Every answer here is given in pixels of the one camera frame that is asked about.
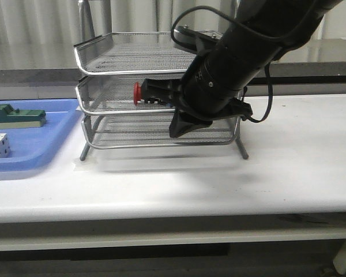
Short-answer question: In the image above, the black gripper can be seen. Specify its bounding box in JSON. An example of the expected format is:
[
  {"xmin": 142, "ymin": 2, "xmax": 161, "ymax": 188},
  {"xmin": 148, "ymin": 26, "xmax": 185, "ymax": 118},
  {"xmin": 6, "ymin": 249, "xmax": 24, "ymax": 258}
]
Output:
[{"xmin": 140, "ymin": 26, "xmax": 253, "ymax": 138}]

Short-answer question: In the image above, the red emergency stop button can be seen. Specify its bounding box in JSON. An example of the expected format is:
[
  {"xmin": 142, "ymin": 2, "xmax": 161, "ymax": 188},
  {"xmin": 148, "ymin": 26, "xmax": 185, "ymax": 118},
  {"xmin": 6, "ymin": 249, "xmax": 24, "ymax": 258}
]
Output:
[{"xmin": 133, "ymin": 82, "xmax": 173, "ymax": 108}]

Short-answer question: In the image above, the silver mesh tray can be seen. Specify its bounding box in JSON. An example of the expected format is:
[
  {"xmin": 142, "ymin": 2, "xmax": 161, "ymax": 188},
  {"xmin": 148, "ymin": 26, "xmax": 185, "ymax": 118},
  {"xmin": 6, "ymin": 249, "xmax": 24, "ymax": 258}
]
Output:
[
  {"xmin": 75, "ymin": 73, "xmax": 183, "ymax": 115},
  {"xmin": 74, "ymin": 32, "xmax": 195, "ymax": 76},
  {"xmin": 81, "ymin": 113, "xmax": 239, "ymax": 149}
]

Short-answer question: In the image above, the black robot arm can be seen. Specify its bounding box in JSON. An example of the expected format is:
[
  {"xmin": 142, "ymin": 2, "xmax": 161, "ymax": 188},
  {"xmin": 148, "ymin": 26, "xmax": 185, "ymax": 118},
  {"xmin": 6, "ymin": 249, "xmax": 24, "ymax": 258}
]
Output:
[{"xmin": 134, "ymin": 1, "xmax": 337, "ymax": 138}]

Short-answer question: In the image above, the blue plastic tray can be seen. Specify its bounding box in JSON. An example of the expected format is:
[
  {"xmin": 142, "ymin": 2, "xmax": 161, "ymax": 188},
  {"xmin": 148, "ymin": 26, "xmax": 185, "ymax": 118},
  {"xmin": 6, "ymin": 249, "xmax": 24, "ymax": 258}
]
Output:
[{"xmin": 0, "ymin": 99, "xmax": 81, "ymax": 172}]

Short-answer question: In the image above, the grey stone counter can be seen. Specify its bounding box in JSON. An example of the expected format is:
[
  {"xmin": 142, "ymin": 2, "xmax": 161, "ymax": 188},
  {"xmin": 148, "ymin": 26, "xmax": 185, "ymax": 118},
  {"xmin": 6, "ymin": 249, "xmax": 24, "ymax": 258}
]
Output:
[{"xmin": 0, "ymin": 39, "xmax": 346, "ymax": 85}]

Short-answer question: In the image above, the green metal block part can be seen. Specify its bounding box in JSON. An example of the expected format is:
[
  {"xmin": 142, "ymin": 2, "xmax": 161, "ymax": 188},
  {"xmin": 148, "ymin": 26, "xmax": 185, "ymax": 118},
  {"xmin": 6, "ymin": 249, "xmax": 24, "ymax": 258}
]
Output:
[{"xmin": 0, "ymin": 104, "xmax": 47, "ymax": 129}]

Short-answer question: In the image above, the white table leg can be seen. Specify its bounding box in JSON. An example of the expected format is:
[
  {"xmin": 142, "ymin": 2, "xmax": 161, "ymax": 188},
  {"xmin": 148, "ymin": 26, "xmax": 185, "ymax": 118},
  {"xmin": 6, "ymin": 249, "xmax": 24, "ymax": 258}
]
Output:
[{"xmin": 332, "ymin": 240, "xmax": 346, "ymax": 275}]

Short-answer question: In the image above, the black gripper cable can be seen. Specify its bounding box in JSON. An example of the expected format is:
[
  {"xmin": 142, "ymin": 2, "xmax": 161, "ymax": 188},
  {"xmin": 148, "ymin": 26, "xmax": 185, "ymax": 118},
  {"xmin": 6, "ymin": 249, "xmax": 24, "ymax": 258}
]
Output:
[{"xmin": 170, "ymin": 5, "xmax": 326, "ymax": 124}]

